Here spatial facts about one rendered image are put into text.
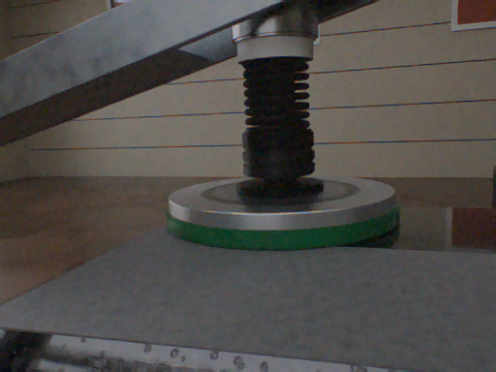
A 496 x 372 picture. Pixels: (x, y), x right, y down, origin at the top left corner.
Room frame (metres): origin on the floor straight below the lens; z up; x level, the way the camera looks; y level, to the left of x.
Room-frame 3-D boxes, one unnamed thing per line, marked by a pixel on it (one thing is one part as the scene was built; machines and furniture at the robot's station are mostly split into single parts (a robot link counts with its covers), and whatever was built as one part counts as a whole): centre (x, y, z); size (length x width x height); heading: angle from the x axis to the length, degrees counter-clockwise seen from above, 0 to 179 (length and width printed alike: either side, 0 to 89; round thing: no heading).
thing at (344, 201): (0.42, -0.03, 0.82); 0.21 x 0.21 x 0.01
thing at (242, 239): (0.42, -0.03, 0.82); 0.22 x 0.22 x 0.04
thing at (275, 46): (0.42, -0.03, 0.97); 0.07 x 0.07 x 0.04
